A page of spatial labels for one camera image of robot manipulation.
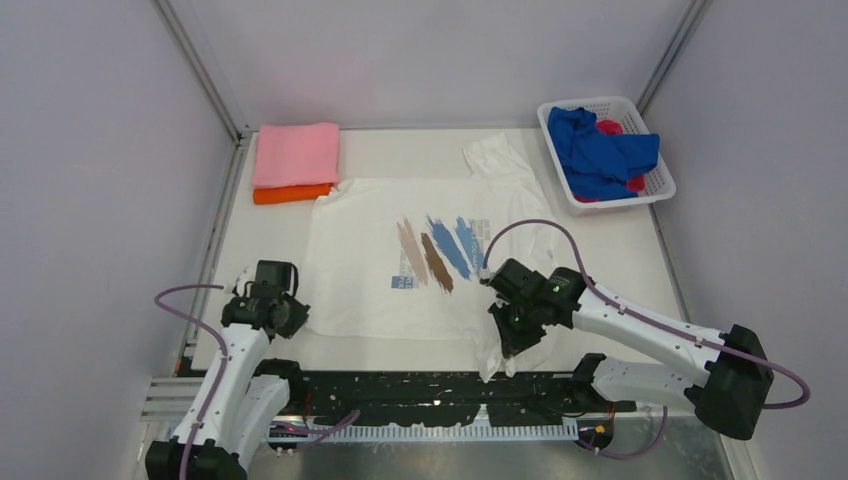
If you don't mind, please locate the white printed t shirt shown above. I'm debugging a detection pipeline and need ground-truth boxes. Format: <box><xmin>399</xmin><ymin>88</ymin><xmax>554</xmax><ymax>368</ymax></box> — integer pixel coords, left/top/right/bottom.
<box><xmin>298</xmin><ymin>134</ymin><xmax>556</xmax><ymax>379</ymax></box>

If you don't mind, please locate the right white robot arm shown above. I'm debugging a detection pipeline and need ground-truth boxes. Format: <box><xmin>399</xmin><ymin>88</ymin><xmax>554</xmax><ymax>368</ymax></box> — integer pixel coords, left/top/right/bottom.
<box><xmin>481</xmin><ymin>259</ymin><xmax>774</xmax><ymax>440</ymax></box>

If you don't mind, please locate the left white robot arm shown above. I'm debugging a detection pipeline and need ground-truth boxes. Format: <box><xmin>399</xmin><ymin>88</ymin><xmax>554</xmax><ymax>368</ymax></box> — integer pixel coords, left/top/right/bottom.
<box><xmin>144</xmin><ymin>260</ymin><xmax>309</xmax><ymax>479</ymax></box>

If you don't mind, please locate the folded orange t shirt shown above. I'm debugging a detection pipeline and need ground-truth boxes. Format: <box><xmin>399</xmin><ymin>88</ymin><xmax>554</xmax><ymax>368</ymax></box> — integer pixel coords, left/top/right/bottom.
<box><xmin>253</xmin><ymin>183</ymin><xmax>334</xmax><ymax>205</ymax></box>

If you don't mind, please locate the folded pink t shirt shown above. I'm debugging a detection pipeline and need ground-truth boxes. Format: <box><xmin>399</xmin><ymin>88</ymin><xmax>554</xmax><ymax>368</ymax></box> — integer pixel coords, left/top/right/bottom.
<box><xmin>252</xmin><ymin>122</ymin><xmax>340</xmax><ymax>189</ymax></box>

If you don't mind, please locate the blue t shirt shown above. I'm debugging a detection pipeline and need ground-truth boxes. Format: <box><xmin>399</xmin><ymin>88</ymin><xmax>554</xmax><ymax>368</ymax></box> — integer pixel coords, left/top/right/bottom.
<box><xmin>547</xmin><ymin>107</ymin><xmax>660</xmax><ymax>203</ymax></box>

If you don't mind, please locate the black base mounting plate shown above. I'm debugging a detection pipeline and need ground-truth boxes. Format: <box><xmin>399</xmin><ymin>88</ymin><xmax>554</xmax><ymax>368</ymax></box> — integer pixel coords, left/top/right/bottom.
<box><xmin>280</xmin><ymin>370</ymin><xmax>636</xmax><ymax>427</ymax></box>

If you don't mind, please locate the red t shirt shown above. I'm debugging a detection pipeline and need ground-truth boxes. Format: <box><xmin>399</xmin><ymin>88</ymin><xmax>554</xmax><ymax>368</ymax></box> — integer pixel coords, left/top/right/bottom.
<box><xmin>573</xmin><ymin>119</ymin><xmax>645</xmax><ymax>203</ymax></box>

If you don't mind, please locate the white slotted cable duct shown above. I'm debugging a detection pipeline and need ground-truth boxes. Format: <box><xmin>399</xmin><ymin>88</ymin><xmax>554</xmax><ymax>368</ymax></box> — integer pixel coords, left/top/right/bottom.
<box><xmin>264</xmin><ymin>423</ymin><xmax>581</xmax><ymax>444</ymax></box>

